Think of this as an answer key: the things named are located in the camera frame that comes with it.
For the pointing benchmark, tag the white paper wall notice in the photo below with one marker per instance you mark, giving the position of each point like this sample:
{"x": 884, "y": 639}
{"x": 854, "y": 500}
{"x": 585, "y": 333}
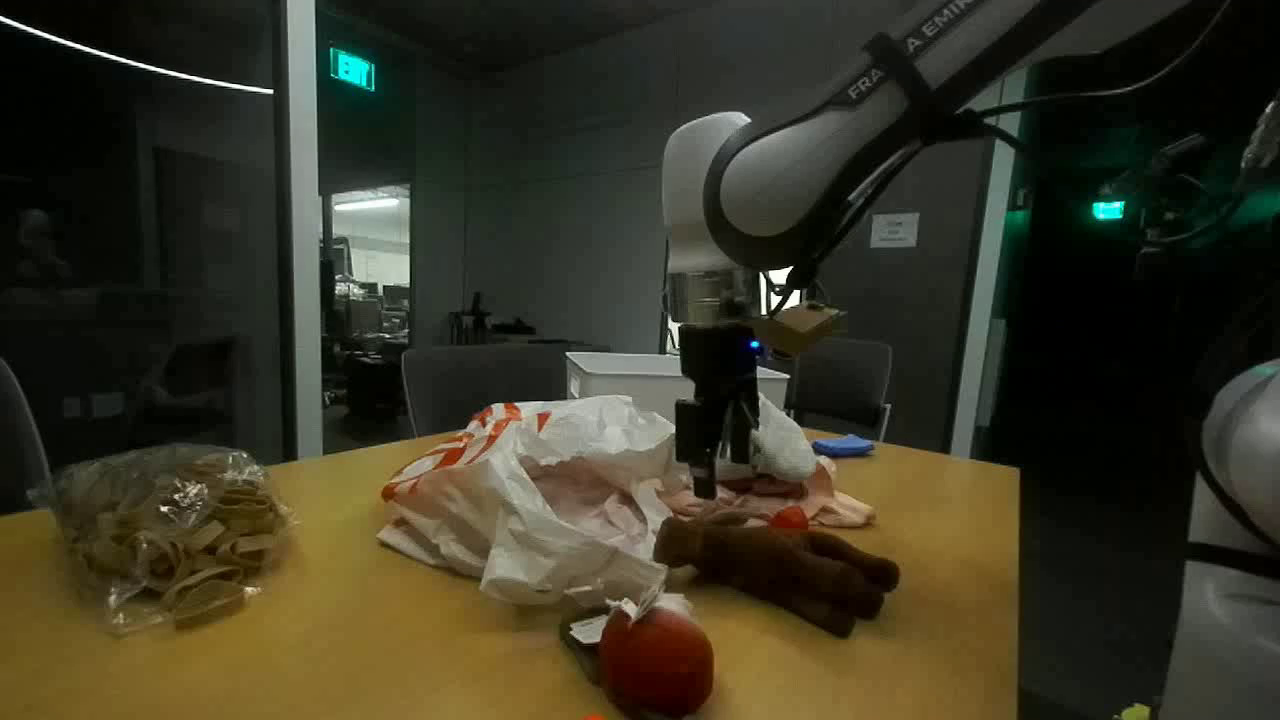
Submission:
{"x": 892, "y": 230}

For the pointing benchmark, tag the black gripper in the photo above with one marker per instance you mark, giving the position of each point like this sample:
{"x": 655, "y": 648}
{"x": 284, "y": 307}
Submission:
{"x": 716, "y": 382}

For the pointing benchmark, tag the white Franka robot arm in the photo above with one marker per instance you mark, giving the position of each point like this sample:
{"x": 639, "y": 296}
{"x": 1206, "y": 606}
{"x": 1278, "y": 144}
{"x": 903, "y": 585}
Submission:
{"x": 801, "y": 172}

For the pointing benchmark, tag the small yellow-green object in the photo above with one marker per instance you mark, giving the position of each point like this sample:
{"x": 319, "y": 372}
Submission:
{"x": 1132, "y": 713}

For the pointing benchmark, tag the small red ball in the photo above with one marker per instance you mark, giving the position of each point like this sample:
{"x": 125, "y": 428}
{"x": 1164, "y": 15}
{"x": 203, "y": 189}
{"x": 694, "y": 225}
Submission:
{"x": 789, "y": 519}

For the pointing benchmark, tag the white plastic storage bin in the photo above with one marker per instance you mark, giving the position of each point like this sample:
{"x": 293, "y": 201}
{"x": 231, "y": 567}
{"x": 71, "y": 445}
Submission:
{"x": 624, "y": 382}

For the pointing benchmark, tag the small green lit sign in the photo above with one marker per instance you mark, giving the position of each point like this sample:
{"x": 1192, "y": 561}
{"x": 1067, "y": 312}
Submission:
{"x": 1111, "y": 211}

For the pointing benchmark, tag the tan wrist camera box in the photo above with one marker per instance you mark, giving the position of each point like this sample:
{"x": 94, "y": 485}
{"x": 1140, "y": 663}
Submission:
{"x": 801, "y": 327}

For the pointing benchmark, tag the white orange plastic carrier bag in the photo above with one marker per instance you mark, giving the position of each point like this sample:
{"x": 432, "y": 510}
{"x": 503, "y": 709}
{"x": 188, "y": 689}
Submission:
{"x": 532, "y": 500}

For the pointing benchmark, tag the green exit sign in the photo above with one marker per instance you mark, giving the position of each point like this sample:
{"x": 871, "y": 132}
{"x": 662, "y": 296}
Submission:
{"x": 355, "y": 70}

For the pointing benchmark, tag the brown plush reindeer toy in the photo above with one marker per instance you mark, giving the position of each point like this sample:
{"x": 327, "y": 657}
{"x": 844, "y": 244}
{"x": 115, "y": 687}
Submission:
{"x": 786, "y": 567}

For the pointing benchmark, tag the blue sponge cloth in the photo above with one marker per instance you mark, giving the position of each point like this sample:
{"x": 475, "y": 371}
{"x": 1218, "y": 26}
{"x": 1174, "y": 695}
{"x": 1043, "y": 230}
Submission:
{"x": 844, "y": 445}

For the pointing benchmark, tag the red plush fruit with leaves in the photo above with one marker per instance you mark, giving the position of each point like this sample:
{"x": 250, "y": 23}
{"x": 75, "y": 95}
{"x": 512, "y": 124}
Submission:
{"x": 655, "y": 663}

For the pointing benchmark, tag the pink cloth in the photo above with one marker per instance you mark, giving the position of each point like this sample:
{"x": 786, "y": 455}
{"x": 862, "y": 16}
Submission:
{"x": 834, "y": 507}

